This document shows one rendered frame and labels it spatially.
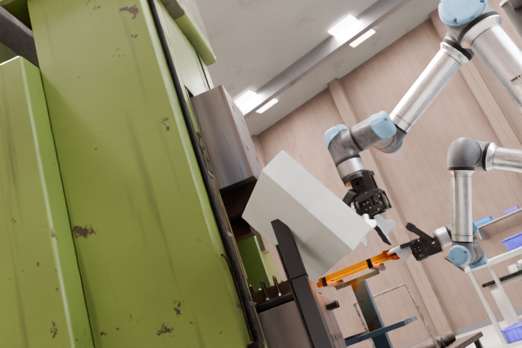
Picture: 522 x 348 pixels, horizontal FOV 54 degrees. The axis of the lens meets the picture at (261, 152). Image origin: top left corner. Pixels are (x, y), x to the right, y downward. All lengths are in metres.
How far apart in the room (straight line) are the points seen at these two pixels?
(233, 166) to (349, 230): 0.76
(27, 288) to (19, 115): 0.57
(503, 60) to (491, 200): 10.78
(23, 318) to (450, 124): 11.46
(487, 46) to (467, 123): 11.01
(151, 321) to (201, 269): 0.21
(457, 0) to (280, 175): 0.64
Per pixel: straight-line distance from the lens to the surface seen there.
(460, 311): 12.46
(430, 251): 2.20
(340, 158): 1.43
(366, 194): 1.39
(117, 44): 1.93
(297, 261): 1.31
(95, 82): 1.90
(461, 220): 2.05
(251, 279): 2.19
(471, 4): 1.42
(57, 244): 1.67
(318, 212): 1.20
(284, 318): 1.76
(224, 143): 1.91
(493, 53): 1.40
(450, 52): 1.56
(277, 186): 1.21
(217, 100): 1.98
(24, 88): 1.92
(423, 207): 12.54
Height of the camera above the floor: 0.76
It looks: 22 degrees up
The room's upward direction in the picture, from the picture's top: 20 degrees counter-clockwise
